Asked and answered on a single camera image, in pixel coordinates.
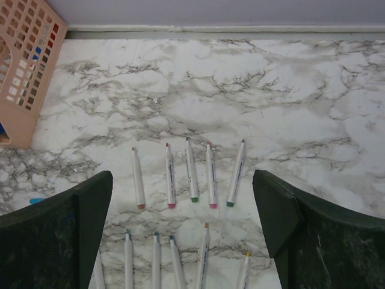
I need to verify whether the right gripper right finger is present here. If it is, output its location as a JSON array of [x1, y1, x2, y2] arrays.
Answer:
[[253, 170, 384, 288]]

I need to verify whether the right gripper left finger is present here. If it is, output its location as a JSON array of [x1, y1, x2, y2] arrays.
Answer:
[[1, 171, 113, 288]]

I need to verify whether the blue pen cap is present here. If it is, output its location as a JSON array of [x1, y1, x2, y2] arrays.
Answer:
[[29, 198, 44, 204]]

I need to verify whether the yellow cap marker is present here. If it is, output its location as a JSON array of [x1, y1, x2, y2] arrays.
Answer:
[[236, 251, 251, 289]]

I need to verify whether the teal cap marker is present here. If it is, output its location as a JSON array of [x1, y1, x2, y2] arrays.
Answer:
[[125, 229, 134, 289]]

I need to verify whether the peach cap marker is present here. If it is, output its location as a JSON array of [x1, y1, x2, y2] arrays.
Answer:
[[132, 147, 146, 210]]

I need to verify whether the light blue marker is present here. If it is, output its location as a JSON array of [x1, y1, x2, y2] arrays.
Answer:
[[152, 232, 161, 289]]

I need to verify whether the brown cap marker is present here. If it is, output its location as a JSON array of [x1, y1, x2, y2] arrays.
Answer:
[[195, 223, 209, 289]]

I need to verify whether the pink cap marker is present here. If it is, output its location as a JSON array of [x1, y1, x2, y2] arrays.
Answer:
[[206, 142, 218, 209]]

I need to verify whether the grey cap marker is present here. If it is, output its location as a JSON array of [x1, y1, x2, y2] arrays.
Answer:
[[93, 251, 105, 289]]

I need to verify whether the peach plastic file organizer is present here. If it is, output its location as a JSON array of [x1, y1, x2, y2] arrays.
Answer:
[[1, 0, 67, 149]]

